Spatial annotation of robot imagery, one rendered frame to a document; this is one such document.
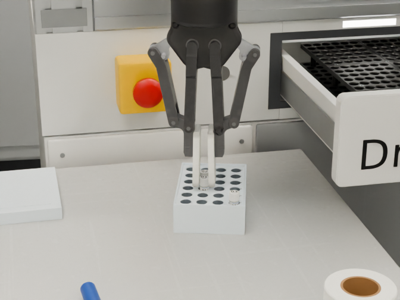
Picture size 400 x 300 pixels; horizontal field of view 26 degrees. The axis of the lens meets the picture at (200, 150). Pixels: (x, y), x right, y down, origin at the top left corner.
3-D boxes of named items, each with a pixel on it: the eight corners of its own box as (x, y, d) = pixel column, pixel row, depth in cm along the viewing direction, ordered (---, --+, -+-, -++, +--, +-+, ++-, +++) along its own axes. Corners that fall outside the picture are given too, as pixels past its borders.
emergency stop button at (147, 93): (164, 108, 114) (163, 79, 113) (134, 111, 113) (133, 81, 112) (161, 101, 117) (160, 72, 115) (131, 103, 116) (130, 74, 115)
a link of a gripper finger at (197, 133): (199, 133, 101) (193, 133, 101) (198, 187, 104) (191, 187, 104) (201, 124, 104) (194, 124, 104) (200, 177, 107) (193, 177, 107)
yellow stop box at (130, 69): (173, 113, 117) (172, 62, 114) (120, 117, 116) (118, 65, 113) (166, 101, 122) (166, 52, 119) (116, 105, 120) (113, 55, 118)
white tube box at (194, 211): (244, 235, 102) (245, 206, 100) (173, 233, 102) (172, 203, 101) (246, 190, 113) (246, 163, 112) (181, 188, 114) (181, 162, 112)
